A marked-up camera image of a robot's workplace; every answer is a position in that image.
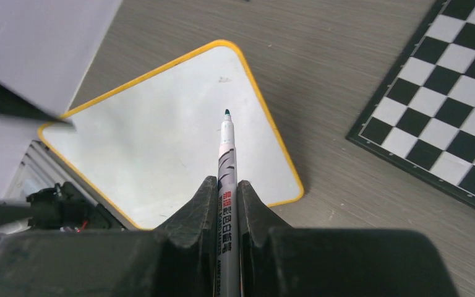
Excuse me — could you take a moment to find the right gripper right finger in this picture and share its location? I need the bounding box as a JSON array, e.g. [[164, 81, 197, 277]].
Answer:
[[237, 181, 458, 296]]

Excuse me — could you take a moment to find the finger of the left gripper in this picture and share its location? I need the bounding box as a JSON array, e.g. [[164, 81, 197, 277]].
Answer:
[[0, 83, 74, 127]]

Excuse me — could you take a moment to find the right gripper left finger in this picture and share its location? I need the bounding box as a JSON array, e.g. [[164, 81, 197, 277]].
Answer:
[[0, 176, 218, 296]]

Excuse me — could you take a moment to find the green whiteboard marker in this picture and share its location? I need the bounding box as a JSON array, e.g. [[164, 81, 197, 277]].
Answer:
[[215, 110, 241, 296]]

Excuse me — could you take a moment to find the yellow framed whiteboard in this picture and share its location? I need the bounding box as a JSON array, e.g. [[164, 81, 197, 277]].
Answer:
[[38, 40, 304, 230]]

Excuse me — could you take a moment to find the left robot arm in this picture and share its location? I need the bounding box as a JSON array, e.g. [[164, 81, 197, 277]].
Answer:
[[0, 83, 124, 232]]

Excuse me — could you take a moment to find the black white checkerboard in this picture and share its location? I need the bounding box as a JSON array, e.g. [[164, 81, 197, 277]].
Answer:
[[347, 1, 475, 208]]

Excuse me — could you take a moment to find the aluminium frame rail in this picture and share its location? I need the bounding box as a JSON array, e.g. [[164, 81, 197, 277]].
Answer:
[[4, 140, 97, 205]]

